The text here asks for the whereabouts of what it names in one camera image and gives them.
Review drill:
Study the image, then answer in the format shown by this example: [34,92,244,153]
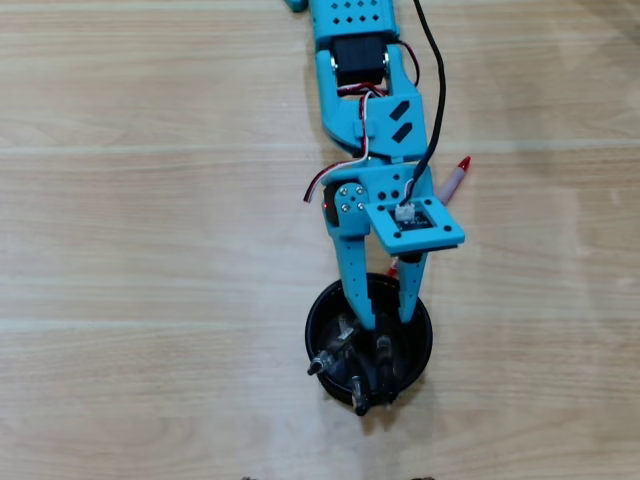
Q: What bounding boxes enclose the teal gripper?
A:
[322,163,434,332]

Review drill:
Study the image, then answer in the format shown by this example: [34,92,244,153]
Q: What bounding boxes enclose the black grip retractable pen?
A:
[375,312,399,404]

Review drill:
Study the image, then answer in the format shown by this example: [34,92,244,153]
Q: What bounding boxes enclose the capped clear black pen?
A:
[305,314,362,377]

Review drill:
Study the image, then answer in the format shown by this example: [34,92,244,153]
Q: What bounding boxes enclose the clear barrel retractable pen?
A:
[351,374,372,417]

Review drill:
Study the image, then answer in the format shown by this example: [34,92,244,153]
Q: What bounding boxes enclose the red retractable pen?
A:
[387,155,472,277]

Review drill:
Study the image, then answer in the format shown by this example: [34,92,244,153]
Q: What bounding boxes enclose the black mesh pen holder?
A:
[304,272,434,405]

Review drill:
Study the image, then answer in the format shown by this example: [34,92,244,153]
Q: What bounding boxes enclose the red white black servo wire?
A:
[303,91,377,204]

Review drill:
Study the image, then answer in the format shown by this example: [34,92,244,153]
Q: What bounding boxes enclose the black camera cable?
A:
[399,0,447,209]

